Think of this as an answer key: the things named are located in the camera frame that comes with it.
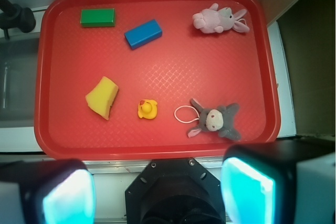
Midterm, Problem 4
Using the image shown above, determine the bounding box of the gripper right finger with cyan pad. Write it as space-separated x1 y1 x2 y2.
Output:
220 138 335 223

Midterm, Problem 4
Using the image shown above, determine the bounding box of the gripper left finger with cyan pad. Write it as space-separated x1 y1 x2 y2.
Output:
1 159 96 223

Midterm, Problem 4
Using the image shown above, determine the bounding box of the pink plush bunny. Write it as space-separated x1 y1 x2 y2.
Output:
192 3 250 34

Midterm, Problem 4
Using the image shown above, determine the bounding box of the grey plush donkey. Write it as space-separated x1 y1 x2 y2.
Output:
174 99 241 141

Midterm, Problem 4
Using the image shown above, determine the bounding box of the yellow sponge piece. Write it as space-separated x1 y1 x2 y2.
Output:
85 76 119 120

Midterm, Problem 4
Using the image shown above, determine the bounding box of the yellow rubber duck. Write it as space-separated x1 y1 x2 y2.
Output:
138 99 158 120

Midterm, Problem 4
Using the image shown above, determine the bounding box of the red plastic tray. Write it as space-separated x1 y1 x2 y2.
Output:
34 0 280 160

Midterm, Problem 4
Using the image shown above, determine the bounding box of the green rectangular block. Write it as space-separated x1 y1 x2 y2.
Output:
80 8 116 28

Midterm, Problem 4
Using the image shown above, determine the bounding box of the blue rectangular block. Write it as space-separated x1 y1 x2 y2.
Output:
124 19 163 50

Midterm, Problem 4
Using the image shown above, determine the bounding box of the black octagonal mount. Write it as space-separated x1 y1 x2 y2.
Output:
125 158 226 223

